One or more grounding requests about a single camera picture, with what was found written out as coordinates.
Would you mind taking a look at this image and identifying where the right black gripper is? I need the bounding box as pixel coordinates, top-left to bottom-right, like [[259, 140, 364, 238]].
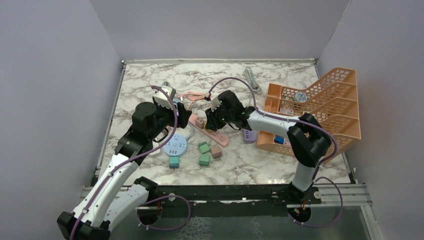
[[205, 103, 234, 132]]

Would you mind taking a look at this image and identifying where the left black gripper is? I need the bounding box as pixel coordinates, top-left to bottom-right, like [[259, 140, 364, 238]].
[[149, 101, 192, 141]]

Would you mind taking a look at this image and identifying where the pink power strip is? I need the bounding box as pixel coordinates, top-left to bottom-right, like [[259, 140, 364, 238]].
[[188, 114, 230, 147]]

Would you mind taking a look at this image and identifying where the brown pink plug adapter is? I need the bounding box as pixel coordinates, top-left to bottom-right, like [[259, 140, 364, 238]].
[[194, 117, 205, 129]]

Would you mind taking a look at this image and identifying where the green plug adapter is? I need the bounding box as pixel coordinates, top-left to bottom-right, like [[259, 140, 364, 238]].
[[199, 153, 211, 167], [198, 141, 211, 154]]

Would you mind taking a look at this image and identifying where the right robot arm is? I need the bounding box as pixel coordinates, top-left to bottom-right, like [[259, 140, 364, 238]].
[[205, 90, 336, 204]]

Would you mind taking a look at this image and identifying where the teal plug adapter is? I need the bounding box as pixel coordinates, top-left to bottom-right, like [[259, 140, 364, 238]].
[[168, 156, 180, 169]]

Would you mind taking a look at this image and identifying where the round blue power strip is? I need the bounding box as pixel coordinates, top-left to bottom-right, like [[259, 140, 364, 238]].
[[162, 133, 188, 157]]

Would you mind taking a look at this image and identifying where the purple power strip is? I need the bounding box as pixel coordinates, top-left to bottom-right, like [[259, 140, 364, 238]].
[[242, 129, 258, 144]]

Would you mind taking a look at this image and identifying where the blue small box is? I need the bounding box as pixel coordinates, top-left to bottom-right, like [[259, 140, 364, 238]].
[[274, 135, 285, 145]]

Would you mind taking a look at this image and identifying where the round blue patterned disc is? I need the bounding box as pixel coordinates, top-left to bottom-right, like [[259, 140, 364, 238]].
[[293, 92, 309, 103]]

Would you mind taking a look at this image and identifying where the orange plastic file rack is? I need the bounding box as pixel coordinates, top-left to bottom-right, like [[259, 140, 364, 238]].
[[263, 67, 361, 154]]

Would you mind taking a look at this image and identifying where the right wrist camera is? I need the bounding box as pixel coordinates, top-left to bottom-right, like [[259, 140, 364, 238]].
[[210, 97, 222, 112]]

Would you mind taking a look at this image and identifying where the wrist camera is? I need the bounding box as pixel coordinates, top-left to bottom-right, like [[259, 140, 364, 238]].
[[152, 85, 176, 110], [210, 97, 222, 112]]

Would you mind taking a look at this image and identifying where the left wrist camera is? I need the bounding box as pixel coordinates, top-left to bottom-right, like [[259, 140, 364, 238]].
[[152, 85, 176, 110]]

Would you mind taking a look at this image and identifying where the grey cable right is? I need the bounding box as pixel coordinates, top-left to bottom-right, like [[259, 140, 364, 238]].
[[244, 67, 263, 107]]

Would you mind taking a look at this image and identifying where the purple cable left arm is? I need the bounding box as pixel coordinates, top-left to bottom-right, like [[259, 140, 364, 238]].
[[67, 85, 180, 240]]

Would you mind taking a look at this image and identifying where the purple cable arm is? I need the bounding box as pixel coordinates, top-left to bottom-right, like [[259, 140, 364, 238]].
[[67, 85, 180, 240], [204, 77, 345, 229]]

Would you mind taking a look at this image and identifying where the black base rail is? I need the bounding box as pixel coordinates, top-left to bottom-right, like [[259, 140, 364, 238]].
[[91, 177, 324, 229]]

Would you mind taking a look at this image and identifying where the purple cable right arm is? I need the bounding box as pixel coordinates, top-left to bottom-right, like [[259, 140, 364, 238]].
[[204, 77, 345, 229]]

